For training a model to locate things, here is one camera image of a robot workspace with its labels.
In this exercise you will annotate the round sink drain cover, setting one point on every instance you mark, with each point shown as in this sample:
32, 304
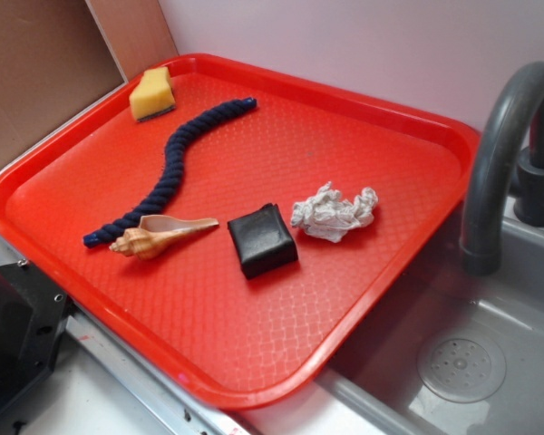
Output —
461, 366

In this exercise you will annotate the grey plastic sink basin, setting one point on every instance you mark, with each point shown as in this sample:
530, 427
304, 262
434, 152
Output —
374, 371

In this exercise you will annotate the silver metal rail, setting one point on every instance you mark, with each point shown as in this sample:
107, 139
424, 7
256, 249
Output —
100, 386

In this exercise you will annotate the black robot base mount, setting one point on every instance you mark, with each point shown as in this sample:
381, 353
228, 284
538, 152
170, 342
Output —
33, 316

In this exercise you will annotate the crumpled white cloth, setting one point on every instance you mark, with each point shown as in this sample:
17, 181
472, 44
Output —
328, 216

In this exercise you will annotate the black folded wallet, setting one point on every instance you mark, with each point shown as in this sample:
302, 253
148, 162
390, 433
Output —
262, 241

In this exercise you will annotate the red plastic tray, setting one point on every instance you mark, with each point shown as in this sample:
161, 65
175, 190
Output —
232, 342

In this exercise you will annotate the yellow sponge with green pad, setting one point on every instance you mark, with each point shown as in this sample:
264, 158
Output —
153, 95

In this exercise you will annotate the brown cardboard panel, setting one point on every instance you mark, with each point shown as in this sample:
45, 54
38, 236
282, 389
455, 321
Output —
59, 57

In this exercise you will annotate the grey curved faucet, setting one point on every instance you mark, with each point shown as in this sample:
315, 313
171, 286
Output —
509, 162

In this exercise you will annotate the orange spiral seashell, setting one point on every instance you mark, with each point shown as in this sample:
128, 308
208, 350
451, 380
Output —
157, 233

